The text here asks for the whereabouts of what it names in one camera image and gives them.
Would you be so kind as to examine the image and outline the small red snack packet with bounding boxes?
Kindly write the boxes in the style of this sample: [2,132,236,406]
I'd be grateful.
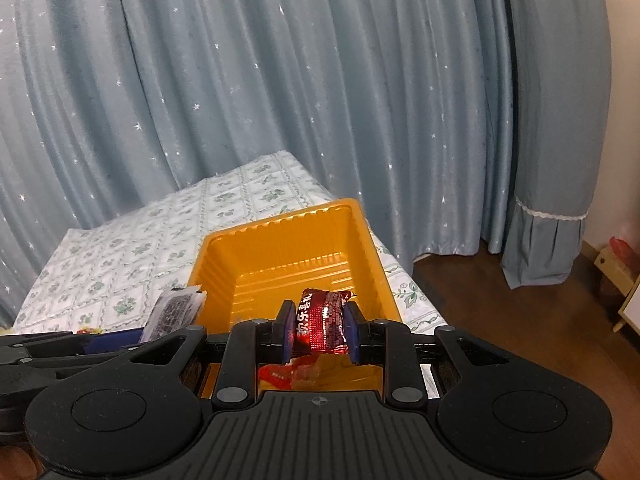
[258,362,313,391]

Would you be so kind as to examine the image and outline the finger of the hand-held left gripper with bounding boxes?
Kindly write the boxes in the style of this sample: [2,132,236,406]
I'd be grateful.
[0,331,88,363]
[20,329,147,386]

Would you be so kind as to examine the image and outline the orange plastic tray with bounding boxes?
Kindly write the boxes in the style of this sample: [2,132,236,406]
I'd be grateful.
[187,199,403,396]

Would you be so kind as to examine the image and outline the blue starry curtain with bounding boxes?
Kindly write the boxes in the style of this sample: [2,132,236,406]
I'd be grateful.
[0,0,513,328]

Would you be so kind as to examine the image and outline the red plastic bag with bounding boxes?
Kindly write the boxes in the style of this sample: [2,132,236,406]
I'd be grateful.
[609,236,634,261]

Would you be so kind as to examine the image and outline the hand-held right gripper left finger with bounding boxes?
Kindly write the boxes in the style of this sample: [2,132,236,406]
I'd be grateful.
[120,300,297,411]

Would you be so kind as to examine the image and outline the white wooden cabinet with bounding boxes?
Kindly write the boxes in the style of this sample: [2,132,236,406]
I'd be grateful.
[614,275,640,333]

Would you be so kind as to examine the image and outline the person's left hand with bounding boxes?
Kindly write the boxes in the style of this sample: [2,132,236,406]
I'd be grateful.
[0,444,39,480]

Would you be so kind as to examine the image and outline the grey transparent snack packet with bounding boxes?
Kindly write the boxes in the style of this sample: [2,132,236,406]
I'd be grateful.
[141,285,207,343]

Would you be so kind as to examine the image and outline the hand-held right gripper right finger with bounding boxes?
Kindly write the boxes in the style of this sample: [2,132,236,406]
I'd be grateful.
[344,301,513,408]

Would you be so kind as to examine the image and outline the small wooden box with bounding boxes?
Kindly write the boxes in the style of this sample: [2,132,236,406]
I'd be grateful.
[594,247,637,291]

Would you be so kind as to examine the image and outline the blue lace-trimmed curtain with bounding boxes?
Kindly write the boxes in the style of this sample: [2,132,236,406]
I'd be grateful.
[500,0,614,291]

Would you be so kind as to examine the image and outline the floral tablecloth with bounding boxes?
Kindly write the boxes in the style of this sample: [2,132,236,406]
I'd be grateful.
[12,150,446,396]

